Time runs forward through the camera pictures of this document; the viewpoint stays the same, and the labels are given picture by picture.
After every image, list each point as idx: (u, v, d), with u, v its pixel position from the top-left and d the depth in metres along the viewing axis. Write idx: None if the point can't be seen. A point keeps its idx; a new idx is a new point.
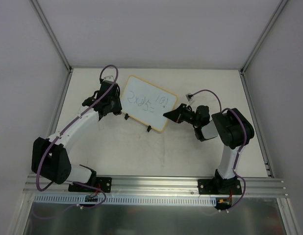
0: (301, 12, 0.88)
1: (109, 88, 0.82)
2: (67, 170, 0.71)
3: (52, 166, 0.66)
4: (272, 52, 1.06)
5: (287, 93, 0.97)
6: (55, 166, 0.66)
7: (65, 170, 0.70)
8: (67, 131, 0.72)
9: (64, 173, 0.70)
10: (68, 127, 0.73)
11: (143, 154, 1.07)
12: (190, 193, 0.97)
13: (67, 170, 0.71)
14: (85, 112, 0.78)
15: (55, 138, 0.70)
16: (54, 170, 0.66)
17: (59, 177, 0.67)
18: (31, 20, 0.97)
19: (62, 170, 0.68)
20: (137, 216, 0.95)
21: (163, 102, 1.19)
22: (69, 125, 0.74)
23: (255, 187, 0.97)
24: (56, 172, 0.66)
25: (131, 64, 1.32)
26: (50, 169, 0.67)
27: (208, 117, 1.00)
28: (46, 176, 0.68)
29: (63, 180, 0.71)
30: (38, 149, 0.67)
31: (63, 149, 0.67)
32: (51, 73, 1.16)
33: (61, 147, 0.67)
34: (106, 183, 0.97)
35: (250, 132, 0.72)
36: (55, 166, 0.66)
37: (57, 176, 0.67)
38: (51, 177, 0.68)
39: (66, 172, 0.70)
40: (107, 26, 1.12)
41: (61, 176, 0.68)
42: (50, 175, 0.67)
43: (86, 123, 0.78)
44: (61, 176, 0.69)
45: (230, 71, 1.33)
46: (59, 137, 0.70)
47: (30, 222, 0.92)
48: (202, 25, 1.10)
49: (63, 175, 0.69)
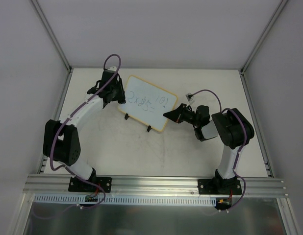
0: (301, 12, 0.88)
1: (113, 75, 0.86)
2: (77, 150, 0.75)
3: (64, 146, 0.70)
4: (272, 52, 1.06)
5: (286, 93, 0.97)
6: (67, 146, 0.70)
7: (76, 150, 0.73)
8: (76, 115, 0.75)
9: (75, 153, 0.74)
10: (76, 111, 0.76)
11: (143, 154, 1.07)
12: (190, 193, 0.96)
13: (77, 150, 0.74)
14: (91, 98, 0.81)
15: (65, 120, 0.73)
16: (66, 150, 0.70)
17: (70, 157, 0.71)
18: (31, 21, 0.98)
19: (73, 150, 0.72)
20: (137, 216, 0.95)
21: (163, 102, 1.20)
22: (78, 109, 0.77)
23: (256, 187, 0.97)
24: (69, 151, 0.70)
25: (131, 64, 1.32)
26: (63, 149, 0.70)
27: (207, 116, 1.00)
28: (58, 157, 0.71)
29: (73, 161, 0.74)
30: (49, 130, 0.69)
31: (74, 128, 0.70)
32: (51, 73, 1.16)
33: (73, 127, 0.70)
34: (106, 183, 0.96)
35: (250, 132, 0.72)
36: (67, 147, 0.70)
37: (70, 154, 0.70)
38: (63, 158, 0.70)
39: (77, 152, 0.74)
40: (107, 26, 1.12)
41: (72, 156, 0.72)
42: (62, 155, 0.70)
43: (92, 108, 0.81)
44: (72, 156, 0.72)
45: (230, 71, 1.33)
46: (69, 119, 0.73)
47: (30, 222, 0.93)
48: (202, 26, 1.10)
49: (73, 155, 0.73)
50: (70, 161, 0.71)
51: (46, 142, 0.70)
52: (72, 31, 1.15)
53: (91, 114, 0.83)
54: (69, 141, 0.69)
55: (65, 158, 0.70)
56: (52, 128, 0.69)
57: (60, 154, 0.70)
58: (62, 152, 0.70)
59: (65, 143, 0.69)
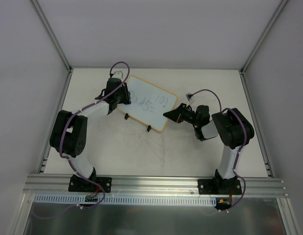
0: (301, 12, 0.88)
1: (119, 86, 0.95)
2: (83, 144, 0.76)
3: (71, 135, 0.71)
4: (272, 52, 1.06)
5: (287, 93, 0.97)
6: (75, 134, 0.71)
7: (82, 142, 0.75)
8: (87, 110, 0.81)
9: (81, 145, 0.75)
10: (87, 107, 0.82)
11: (143, 154, 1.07)
12: (190, 193, 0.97)
13: (83, 142, 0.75)
14: (100, 101, 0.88)
15: (77, 111, 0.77)
16: (73, 138, 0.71)
17: (77, 146, 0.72)
18: (30, 20, 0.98)
19: (80, 140, 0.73)
20: (138, 216, 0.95)
21: (163, 102, 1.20)
22: (88, 106, 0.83)
23: (256, 187, 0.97)
24: (75, 140, 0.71)
25: (131, 64, 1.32)
26: (70, 137, 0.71)
27: (207, 116, 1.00)
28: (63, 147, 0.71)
29: (78, 152, 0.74)
30: (61, 118, 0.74)
31: (83, 118, 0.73)
32: (51, 73, 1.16)
33: (82, 117, 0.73)
34: (106, 183, 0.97)
35: (250, 132, 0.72)
36: (75, 134, 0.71)
37: (75, 144, 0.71)
38: (68, 148, 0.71)
39: (82, 145, 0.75)
40: (107, 26, 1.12)
41: (78, 147, 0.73)
42: (68, 144, 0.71)
43: (99, 110, 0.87)
44: (78, 147, 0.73)
45: (230, 71, 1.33)
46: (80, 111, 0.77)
47: (30, 222, 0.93)
48: (202, 25, 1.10)
49: (79, 147, 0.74)
50: (75, 150, 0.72)
51: (55, 130, 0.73)
52: (72, 31, 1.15)
53: (97, 116, 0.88)
54: (78, 129, 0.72)
55: (71, 146, 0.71)
56: (64, 116, 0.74)
57: (66, 143, 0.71)
58: (68, 140, 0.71)
59: (74, 130, 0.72)
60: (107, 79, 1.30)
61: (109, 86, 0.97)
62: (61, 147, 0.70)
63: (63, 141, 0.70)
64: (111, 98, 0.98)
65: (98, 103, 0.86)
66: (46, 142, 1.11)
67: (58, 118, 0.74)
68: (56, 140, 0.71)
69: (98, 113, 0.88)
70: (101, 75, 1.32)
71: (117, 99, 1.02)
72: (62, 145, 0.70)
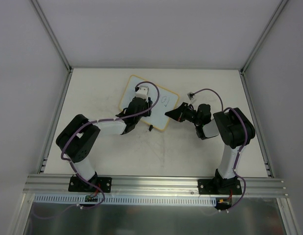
0: (302, 12, 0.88)
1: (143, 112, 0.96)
2: (86, 152, 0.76)
3: (77, 141, 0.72)
4: (273, 52, 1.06)
5: (287, 92, 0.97)
6: (83, 141, 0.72)
7: (85, 151, 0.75)
8: (103, 123, 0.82)
9: (83, 153, 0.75)
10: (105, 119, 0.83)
11: (143, 154, 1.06)
12: (190, 193, 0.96)
13: (86, 150, 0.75)
14: (119, 119, 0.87)
15: (93, 121, 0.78)
16: (78, 145, 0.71)
17: (79, 153, 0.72)
18: (30, 20, 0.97)
19: (84, 149, 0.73)
20: (137, 216, 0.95)
21: (164, 102, 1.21)
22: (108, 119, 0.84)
23: (255, 187, 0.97)
24: (79, 147, 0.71)
25: (131, 64, 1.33)
26: (75, 142, 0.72)
27: (209, 114, 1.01)
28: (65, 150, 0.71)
29: (78, 160, 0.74)
30: (76, 122, 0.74)
31: (95, 129, 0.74)
32: (51, 73, 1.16)
33: (94, 128, 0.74)
34: (106, 183, 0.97)
35: (251, 132, 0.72)
36: (81, 141, 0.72)
37: (78, 150, 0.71)
38: (70, 152, 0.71)
39: (84, 153, 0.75)
40: (107, 27, 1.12)
41: (80, 153, 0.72)
42: (71, 148, 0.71)
43: (115, 127, 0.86)
44: (79, 154, 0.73)
45: (230, 71, 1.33)
46: (96, 121, 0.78)
47: (30, 222, 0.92)
48: (202, 25, 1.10)
49: (81, 154, 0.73)
50: (76, 156, 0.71)
51: (65, 130, 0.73)
52: (72, 31, 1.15)
53: (112, 130, 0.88)
54: (87, 137, 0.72)
55: (73, 151, 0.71)
56: (80, 121, 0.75)
57: (71, 147, 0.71)
58: (73, 145, 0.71)
59: (82, 138, 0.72)
60: (107, 79, 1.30)
61: (132, 108, 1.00)
62: (63, 149, 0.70)
63: (67, 145, 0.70)
64: (130, 121, 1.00)
65: (116, 120, 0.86)
66: (46, 142, 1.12)
67: (74, 120, 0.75)
68: (62, 140, 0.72)
69: (113, 129, 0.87)
70: (101, 75, 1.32)
71: (136, 121, 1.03)
72: (65, 148, 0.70)
